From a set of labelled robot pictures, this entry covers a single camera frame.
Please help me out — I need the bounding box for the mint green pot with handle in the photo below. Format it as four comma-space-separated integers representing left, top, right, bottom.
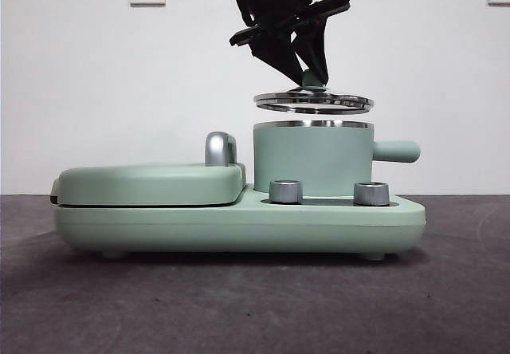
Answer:
253, 120, 421, 194

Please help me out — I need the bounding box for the glass pot lid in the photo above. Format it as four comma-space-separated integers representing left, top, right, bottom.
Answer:
253, 70, 375, 115

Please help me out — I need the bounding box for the silver control knob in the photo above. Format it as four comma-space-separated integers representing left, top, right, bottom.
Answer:
353, 181, 390, 207
269, 179, 304, 204

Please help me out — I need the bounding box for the mint green breakfast machine base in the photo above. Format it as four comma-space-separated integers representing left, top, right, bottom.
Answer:
53, 182, 427, 261

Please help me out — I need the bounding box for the mint green griddle cover, chrome handle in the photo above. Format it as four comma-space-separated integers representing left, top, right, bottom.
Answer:
49, 132, 247, 207

